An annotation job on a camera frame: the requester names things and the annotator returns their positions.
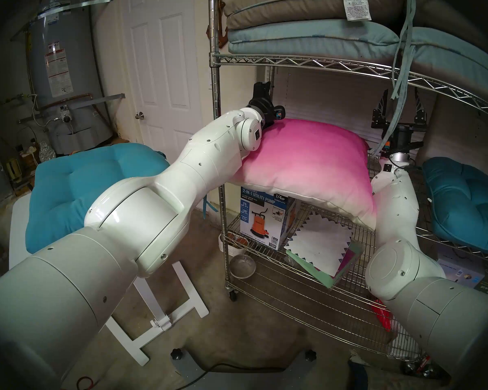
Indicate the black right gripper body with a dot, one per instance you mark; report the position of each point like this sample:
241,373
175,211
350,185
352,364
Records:
400,139

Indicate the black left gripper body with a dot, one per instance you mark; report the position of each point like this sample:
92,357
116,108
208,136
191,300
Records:
273,113

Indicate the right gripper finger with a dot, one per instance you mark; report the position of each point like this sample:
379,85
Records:
420,115
381,115

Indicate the pink splatter print cushion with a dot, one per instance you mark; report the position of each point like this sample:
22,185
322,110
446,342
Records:
309,165

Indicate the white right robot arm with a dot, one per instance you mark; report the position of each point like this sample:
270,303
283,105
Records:
406,267

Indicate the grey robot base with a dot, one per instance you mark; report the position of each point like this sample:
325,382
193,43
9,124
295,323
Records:
244,381

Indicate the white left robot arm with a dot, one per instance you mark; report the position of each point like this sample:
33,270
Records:
126,230

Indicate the light blue bench cushion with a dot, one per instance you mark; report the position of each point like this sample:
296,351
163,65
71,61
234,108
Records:
309,37

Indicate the teal round tufted cushion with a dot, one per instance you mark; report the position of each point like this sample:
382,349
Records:
467,202

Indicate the beige bench cushion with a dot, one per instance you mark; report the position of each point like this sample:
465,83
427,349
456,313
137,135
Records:
288,3

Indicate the teal square tufted cushion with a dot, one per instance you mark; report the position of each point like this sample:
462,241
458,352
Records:
73,182

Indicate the utility pump cardboard box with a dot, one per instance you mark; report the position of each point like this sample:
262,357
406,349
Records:
264,218

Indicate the white panel door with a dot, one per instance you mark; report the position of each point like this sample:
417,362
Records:
166,68

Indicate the white zigzag edged sheet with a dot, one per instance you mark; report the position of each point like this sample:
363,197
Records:
321,243

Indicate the pink paper sheet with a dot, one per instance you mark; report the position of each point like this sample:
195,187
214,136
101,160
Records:
349,261

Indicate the LED lamp product box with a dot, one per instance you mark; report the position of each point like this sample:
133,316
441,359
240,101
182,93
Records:
463,271

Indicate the small metal bowl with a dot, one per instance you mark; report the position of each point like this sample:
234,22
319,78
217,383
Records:
242,266

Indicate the red plastic item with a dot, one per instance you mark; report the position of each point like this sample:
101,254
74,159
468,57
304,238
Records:
384,318

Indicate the grey water heater tank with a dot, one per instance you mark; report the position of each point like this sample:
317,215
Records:
65,48

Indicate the crumpled foil piece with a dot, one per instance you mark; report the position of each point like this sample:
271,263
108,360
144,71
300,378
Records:
47,151

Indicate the dark blue fabric piece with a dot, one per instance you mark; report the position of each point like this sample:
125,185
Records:
358,375

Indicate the white overbed table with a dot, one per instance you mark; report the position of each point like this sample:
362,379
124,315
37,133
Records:
18,230

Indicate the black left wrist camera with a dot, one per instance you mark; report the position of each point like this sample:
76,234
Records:
262,92

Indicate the wooden anchor wall decor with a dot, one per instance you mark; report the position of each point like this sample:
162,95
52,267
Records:
223,35

